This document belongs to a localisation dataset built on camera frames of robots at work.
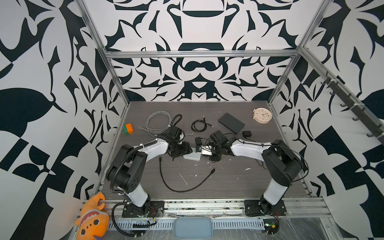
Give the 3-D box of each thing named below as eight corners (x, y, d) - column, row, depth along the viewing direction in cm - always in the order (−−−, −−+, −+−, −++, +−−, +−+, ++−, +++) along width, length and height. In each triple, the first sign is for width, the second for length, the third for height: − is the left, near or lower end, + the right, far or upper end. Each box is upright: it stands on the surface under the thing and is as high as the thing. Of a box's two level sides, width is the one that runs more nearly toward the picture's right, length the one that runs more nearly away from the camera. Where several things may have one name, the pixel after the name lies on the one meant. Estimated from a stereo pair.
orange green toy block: (126, 135, 102) (125, 133, 100) (123, 127, 106) (122, 125, 104) (135, 132, 104) (134, 130, 102) (131, 124, 108) (130, 122, 106)
